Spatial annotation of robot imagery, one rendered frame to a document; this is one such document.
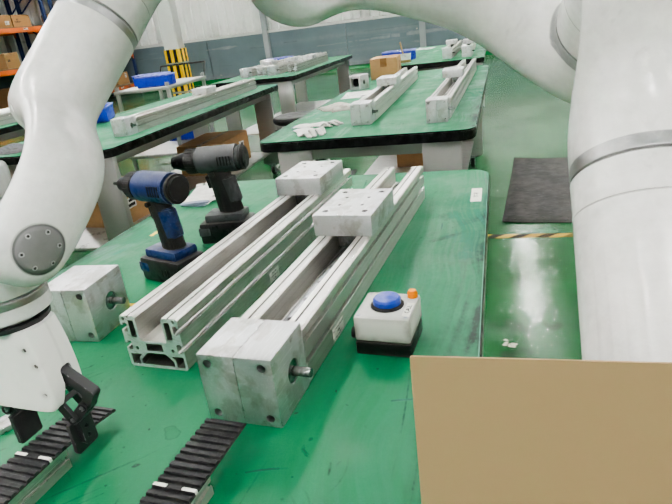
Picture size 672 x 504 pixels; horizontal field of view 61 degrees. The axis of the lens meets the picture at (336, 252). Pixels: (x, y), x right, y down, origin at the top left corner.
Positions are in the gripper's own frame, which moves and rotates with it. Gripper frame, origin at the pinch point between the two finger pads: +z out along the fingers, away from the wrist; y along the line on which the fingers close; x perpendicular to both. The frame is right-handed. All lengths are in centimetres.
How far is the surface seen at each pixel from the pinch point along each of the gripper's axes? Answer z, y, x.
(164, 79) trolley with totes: -10, -275, 418
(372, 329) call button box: -0.3, 30.7, 27.0
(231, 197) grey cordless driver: -6, -14, 70
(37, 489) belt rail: 2.7, 1.9, -5.7
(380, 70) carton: -2, -66, 392
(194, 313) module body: -3.2, 4.9, 23.3
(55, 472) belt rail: 2.7, 1.9, -3.1
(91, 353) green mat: 3.9, -14.5, 20.8
